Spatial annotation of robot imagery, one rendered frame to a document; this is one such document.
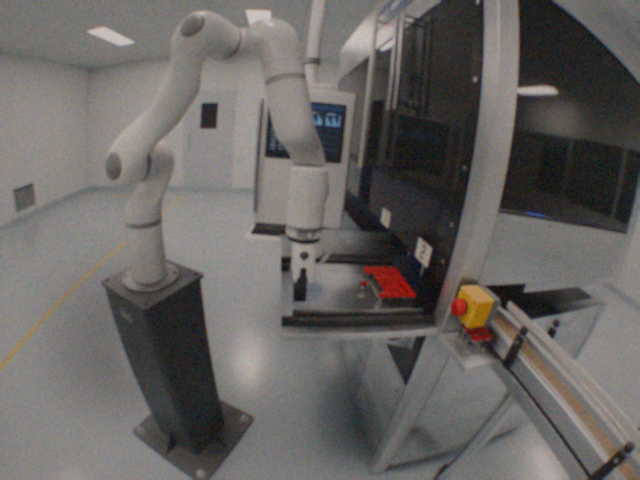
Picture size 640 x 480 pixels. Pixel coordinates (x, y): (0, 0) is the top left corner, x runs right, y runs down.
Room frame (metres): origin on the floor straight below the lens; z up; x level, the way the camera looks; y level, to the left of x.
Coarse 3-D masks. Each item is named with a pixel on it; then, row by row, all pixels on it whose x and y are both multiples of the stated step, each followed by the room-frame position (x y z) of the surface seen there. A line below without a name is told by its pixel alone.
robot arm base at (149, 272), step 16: (160, 224) 0.70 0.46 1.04; (128, 240) 0.64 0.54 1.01; (144, 240) 0.64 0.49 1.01; (160, 240) 0.69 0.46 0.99; (144, 256) 0.64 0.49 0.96; (160, 256) 0.68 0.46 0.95; (128, 272) 0.68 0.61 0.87; (144, 272) 0.64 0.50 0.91; (160, 272) 0.67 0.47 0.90; (176, 272) 0.73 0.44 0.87; (128, 288) 0.60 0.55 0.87; (144, 288) 0.61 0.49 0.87; (160, 288) 0.63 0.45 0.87
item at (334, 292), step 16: (320, 272) 0.83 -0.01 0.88; (336, 272) 0.84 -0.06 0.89; (352, 272) 0.85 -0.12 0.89; (320, 288) 0.73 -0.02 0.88; (336, 288) 0.74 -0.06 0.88; (352, 288) 0.75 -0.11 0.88; (368, 288) 0.76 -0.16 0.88; (304, 304) 0.64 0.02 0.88; (320, 304) 0.65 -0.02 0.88; (336, 304) 0.65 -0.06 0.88; (352, 304) 0.66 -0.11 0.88; (368, 304) 0.67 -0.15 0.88
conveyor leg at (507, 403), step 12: (504, 396) 0.40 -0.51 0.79; (504, 408) 0.38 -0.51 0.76; (492, 420) 0.38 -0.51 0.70; (504, 420) 0.37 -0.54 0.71; (480, 432) 0.39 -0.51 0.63; (492, 432) 0.37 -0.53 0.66; (468, 444) 0.39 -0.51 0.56; (480, 444) 0.37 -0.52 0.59; (456, 456) 0.40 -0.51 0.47; (468, 456) 0.37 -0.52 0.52; (456, 468) 0.37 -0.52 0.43
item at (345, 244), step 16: (320, 240) 1.12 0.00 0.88; (336, 240) 1.14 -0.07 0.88; (352, 240) 1.16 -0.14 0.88; (368, 240) 1.19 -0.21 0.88; (384, 240) 1.21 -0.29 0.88; (320, 256) 0.94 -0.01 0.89; (336, 256) 0.92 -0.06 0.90; (352, 256) 0.93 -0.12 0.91; (368, 256) 0.94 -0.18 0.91; (384, 256) 0.95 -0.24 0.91; (400, 256) 0.96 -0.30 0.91
